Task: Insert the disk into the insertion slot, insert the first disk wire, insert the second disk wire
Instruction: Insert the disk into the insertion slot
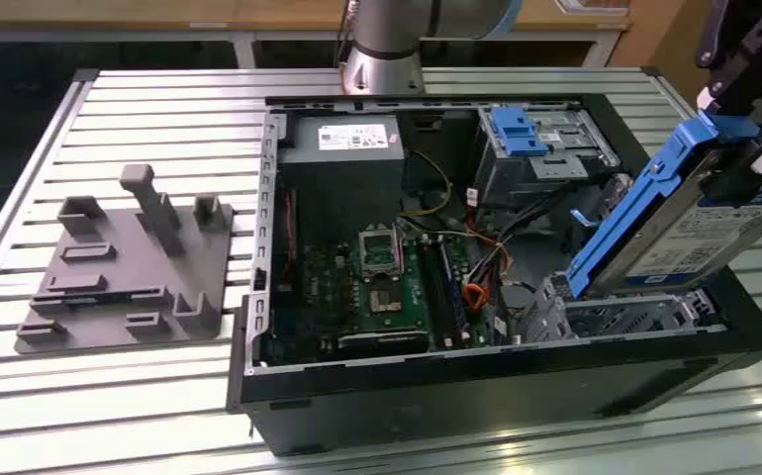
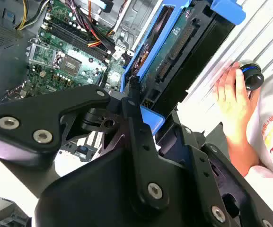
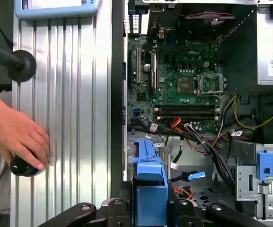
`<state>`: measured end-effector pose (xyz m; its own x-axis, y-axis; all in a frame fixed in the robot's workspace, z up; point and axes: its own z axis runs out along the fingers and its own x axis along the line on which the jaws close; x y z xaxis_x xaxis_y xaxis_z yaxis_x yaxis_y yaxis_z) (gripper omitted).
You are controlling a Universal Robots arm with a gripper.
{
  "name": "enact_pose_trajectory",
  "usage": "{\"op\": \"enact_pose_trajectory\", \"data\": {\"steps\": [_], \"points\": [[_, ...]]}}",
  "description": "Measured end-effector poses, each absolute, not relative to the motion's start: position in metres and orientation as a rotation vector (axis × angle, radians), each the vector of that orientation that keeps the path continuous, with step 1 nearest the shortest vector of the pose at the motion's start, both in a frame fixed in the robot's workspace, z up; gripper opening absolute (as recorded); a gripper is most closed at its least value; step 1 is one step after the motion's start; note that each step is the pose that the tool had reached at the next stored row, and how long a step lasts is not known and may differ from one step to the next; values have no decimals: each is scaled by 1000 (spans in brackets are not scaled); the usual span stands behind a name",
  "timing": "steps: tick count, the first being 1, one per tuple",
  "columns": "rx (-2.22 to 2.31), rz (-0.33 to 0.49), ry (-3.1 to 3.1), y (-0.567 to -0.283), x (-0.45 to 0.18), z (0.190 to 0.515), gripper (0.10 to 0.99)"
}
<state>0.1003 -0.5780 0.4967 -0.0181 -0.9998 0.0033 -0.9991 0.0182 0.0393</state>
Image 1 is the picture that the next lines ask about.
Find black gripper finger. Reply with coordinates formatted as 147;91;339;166
695;0;738;68
699;0;762;207

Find green motherboard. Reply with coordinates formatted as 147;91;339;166
271;217;507;355

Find black cable bundle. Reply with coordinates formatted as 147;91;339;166
485;187;593;248

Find orange flat wire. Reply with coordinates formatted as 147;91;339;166
461;283;489;313

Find yellow and black wires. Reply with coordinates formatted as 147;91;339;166
401;149;455;219

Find grey power supply unit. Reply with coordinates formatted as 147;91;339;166
278;114;409;246

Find grey parts rack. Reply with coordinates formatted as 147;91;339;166
14;162;236;355

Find black RAM slot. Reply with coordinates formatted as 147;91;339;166
439;237;471;342
419;235;449;350

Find hard disk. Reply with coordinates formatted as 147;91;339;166
565;108;762;301

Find black PC case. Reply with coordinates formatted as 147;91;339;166
224;91;762;456

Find tan chipset heat sink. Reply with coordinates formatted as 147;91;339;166
367;289;403;314

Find drive cage with blue latch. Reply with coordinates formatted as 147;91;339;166
471;106;622;209

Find black graphics card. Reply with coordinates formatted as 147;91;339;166
337;330;433;353

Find silver metal disk bay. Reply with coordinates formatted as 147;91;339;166
525;274;729;343

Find CPU socket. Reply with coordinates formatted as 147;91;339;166
358;225;406;278

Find wooden desk with grey frame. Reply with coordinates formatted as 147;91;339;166
0;0;633;68

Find red orange yellow power wire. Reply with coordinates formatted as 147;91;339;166
469;237;514;286

